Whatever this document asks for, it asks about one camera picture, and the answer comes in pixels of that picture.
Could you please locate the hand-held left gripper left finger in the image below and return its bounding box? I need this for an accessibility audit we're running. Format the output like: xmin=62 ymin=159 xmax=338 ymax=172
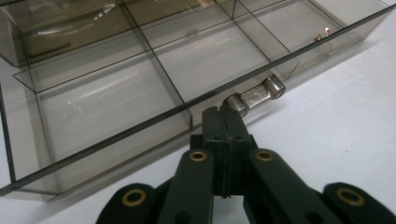
xmin=190 ymin=105 xmax=232 ymax=199

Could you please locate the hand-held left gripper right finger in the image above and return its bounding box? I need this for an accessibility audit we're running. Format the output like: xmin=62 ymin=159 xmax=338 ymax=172
xmin=222 ymin=104 xmax=259 ymax=198

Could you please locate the small gold earring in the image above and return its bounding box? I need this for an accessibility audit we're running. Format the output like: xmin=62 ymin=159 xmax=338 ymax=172
xmin=312 ymin=26 xmax=332 ymax=43

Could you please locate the white board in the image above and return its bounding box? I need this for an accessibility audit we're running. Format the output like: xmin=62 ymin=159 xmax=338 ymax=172
xmin=0 ymin=8 xmax=396 ymax=224

